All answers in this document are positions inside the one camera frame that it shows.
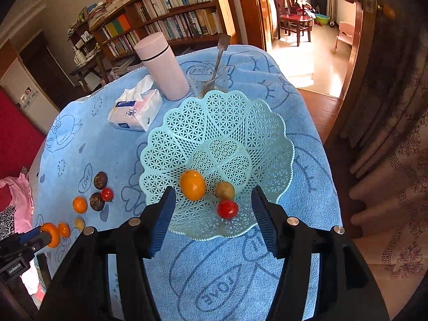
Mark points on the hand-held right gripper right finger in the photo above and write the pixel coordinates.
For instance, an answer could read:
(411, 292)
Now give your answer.
(264, 222)

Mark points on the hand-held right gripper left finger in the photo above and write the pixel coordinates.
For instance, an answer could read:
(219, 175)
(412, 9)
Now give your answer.
(164, 222)

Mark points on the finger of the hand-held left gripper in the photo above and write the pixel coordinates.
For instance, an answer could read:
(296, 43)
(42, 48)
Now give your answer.
(30, 235)
(42, 240)

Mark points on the small orange mandarin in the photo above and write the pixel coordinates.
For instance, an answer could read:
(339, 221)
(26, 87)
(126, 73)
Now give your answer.
(80, 204)
(52, 230)
(64, 230)

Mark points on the red cherry tomato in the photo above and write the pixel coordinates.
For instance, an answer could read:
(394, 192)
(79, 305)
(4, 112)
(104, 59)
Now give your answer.
(228, 209)
(107, 194)

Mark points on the small tan longan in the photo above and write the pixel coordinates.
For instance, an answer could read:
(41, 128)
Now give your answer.
(224, 190)
(79, 223)

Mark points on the dark brown round fruit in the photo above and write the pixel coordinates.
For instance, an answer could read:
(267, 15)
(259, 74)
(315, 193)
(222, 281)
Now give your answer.
(99, 179)
(96, 202)

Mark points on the light teal lattice plastic basket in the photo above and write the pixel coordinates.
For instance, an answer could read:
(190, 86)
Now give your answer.
(234, 130)

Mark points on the pink cloth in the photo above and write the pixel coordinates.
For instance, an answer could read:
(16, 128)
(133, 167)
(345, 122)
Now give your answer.
(20, 197)

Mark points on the oval orange kumquat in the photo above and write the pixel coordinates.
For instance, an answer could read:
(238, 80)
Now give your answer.
(192, 184)

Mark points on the blue printed towel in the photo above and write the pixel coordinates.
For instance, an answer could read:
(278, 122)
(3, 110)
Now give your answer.
(214, 274)

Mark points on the white and pink tissue pack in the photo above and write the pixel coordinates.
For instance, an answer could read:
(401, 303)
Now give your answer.
(133, 112)

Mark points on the patterned beige curtain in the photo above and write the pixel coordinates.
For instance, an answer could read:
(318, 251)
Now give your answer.
(398, 174)

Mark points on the clear drinking glass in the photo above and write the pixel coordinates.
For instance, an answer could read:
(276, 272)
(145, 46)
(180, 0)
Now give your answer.
(200, 80)

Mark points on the pink thermos bottle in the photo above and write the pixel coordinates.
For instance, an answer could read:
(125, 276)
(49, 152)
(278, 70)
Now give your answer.
(162, 67)

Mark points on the stack of magazines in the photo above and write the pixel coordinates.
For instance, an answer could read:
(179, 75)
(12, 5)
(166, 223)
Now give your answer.
(125, 65)

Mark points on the brown wooden door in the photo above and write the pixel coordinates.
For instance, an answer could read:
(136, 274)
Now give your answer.
(354, 73)

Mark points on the small dark wooden shelf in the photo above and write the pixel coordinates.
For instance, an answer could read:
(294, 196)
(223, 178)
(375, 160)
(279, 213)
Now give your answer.
(85, 57)

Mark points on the metal spoon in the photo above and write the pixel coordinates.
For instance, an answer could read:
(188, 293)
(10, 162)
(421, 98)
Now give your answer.
(223, 41)

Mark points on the small pink plastic chair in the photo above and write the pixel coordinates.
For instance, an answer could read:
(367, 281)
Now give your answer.
(344, 35)

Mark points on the red wooden chair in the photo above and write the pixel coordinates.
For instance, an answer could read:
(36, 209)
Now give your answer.
(296, 16)

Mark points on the green plastic basin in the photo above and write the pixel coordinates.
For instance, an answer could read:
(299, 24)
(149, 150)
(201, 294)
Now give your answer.
(321, 20)

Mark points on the wooden bookshelf with books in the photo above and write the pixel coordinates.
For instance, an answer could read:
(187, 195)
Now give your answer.
(174, 6)

